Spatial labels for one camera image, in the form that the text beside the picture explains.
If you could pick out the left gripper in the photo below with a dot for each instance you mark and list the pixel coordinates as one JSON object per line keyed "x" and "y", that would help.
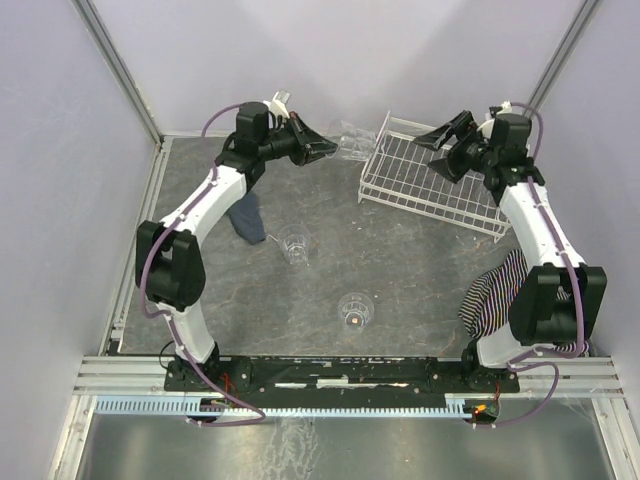
{"x": 300, "y": 141}

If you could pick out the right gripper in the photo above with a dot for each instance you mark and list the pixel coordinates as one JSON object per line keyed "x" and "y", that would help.
{"x": 460, "y": 151}

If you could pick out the clear cup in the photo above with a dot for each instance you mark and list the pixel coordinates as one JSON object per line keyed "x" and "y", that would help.
{"x": 487, "y": 192}
{"x": 355, "y": 311}
{"x": 295, "y": 243}
{"x": 352, "y": 142}

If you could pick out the clear cup back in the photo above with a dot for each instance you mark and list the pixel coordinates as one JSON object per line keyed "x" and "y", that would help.
{"x": 487, "y": 192}

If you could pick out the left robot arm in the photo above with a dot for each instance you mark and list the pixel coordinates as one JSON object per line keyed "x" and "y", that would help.
{"x": 169, "y": 269}

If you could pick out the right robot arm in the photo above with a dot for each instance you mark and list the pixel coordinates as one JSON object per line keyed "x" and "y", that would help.
{"x": 554, "y": 310}

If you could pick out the dark blue cloth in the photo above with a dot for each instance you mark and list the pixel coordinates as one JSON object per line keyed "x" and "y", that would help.
{"x": 246, "y": 220}

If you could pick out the striped cloth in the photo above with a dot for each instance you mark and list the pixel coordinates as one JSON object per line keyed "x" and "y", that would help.
{"x": 485, "y": 307}

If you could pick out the white wire dish rack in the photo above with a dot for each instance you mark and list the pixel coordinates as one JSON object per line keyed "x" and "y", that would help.
{"x": 397, "y": 175}

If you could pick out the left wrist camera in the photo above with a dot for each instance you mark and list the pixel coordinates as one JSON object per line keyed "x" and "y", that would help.
{"x": 278, "y": 104}

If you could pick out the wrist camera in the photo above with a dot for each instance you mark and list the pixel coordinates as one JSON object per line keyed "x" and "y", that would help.
{"x": 503, "y": 108}
{"x": 278, "y": 104}

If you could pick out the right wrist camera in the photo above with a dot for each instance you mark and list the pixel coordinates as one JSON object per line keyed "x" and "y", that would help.
{"x": 503, "y": 108}

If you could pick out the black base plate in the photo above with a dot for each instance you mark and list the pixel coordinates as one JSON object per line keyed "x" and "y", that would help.
{"x": 354, "y": 382}

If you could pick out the blue cable duct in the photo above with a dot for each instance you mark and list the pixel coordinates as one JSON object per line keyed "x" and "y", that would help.
{"x": 195, "y": 407}

